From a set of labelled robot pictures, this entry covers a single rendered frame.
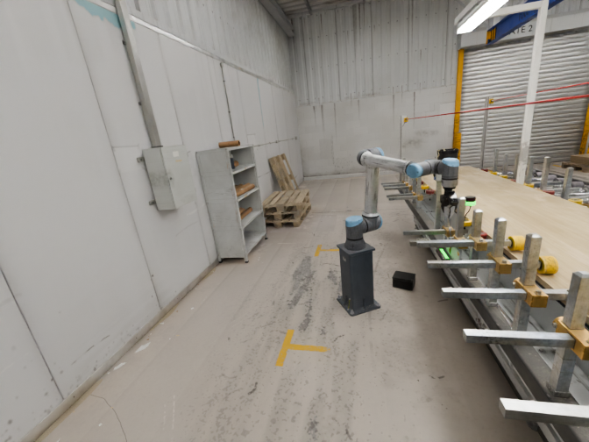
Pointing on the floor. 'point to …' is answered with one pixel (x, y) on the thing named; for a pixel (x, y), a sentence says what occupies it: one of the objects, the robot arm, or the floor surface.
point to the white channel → (530, 68)
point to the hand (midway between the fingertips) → (448, 217)
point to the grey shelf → (220, 210)
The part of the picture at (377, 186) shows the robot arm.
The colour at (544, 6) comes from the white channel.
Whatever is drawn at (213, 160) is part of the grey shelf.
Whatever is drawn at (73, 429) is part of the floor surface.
